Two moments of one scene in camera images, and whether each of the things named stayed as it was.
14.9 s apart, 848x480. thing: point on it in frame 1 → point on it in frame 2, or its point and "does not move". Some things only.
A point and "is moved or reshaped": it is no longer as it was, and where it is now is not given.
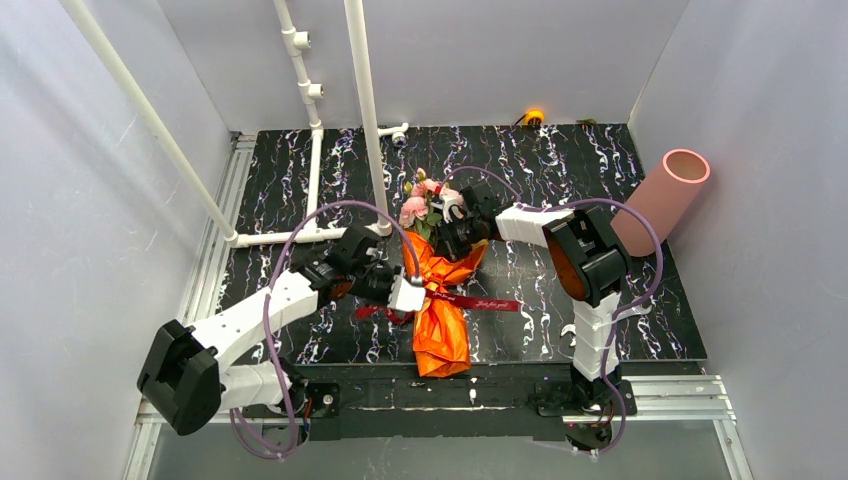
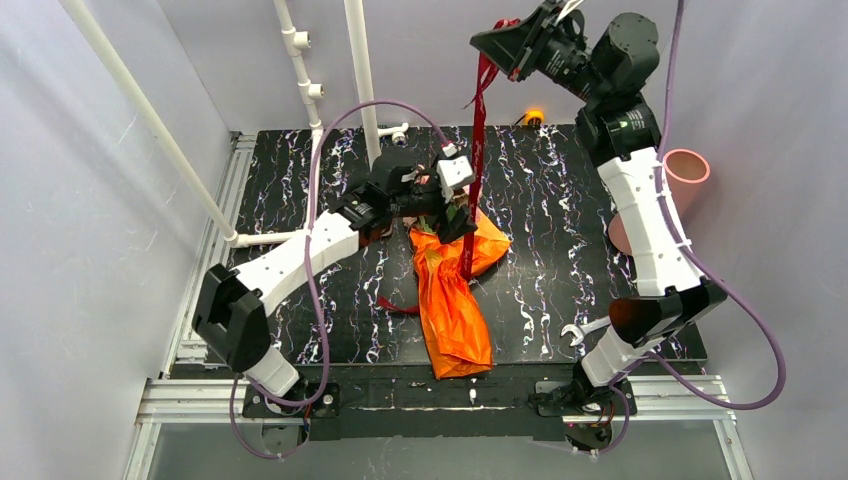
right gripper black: [454, 234] → [530, 43]
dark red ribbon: [404, 315] → [477, 162]
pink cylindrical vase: [663, 197] does not move
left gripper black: [382, 283] → [444, 210]
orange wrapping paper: [442, 343] is moved or reshaped
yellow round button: [533, 114] does not move
